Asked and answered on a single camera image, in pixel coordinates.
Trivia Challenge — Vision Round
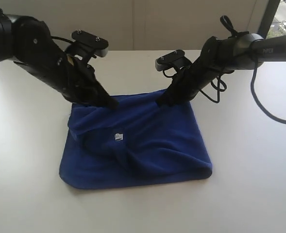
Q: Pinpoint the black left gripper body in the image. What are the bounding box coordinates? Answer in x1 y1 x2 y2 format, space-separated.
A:
12 17 96 104

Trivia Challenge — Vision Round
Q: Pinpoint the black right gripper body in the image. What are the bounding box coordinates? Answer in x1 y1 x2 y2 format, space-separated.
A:
170 36 235 102

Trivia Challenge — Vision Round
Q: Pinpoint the blue towel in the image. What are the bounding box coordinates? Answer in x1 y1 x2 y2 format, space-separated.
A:
59 91 213 190

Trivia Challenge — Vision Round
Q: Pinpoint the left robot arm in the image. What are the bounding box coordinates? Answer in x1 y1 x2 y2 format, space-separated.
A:
0 9 118 109

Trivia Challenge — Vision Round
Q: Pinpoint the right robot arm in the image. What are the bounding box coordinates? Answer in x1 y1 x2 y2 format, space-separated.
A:
155 33 286 106

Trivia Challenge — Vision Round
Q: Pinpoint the right black cable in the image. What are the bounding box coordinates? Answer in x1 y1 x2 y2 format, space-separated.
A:
162 16 286 126

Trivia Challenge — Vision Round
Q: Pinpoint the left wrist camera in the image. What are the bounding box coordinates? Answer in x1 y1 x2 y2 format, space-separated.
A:
65 30 109 63

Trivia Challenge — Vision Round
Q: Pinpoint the dark window frame post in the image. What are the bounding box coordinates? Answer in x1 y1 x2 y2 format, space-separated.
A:
257 0 280 38

